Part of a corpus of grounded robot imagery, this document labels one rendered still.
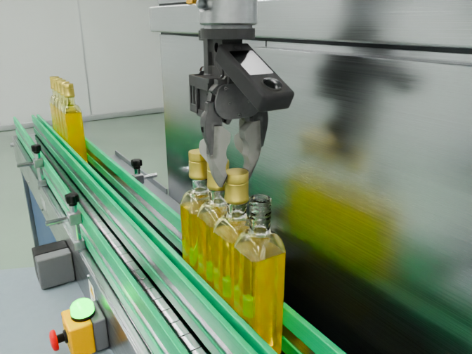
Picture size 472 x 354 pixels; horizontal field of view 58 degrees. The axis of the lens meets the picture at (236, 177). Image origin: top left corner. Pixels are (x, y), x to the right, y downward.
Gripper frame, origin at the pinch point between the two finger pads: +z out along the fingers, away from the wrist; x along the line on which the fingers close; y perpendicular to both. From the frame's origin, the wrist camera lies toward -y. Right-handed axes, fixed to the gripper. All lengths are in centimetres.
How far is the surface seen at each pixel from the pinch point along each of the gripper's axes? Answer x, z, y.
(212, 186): 1.3, 2.8, 4.8
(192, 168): 1.7, 1.5, 10.8
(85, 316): 19.5, 31.8, 23.1
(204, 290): 4.0, 19.4, 2.9
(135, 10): -183, -35, 585
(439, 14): -13.6, -21.5, -18.8
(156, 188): -12, 27, 68
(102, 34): -133, -3, 583
